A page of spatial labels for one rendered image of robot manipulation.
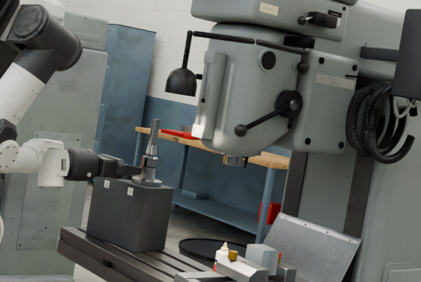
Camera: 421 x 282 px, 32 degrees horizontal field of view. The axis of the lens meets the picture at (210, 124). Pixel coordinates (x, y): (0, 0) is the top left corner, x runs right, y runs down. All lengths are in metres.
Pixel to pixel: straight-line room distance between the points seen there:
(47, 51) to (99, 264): 0.69
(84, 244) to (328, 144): 0.78
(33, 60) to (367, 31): 0.87
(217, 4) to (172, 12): 7.57
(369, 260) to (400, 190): 0.21
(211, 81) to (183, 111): 7.12
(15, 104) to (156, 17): 7.97
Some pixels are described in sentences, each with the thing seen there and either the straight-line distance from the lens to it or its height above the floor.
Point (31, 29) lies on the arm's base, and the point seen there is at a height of 1.53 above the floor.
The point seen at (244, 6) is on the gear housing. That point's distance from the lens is 1.74.
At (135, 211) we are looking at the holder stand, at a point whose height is 1.08.
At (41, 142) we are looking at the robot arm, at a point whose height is 1.26.
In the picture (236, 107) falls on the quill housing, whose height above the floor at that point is 1.43.
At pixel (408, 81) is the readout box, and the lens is 1.80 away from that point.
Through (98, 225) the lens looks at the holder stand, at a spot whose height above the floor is 1.00.
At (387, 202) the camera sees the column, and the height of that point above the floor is 1.23.
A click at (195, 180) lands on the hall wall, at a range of 8.63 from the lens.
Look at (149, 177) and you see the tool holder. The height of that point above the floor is 1.18.
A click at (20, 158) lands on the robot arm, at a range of 1.85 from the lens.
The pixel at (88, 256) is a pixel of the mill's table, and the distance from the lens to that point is 2.21.
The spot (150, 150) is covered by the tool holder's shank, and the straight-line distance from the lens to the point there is 2.17.
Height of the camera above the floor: 1.47
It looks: 3 degrees down
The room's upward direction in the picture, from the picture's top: 9 degrees clockwise
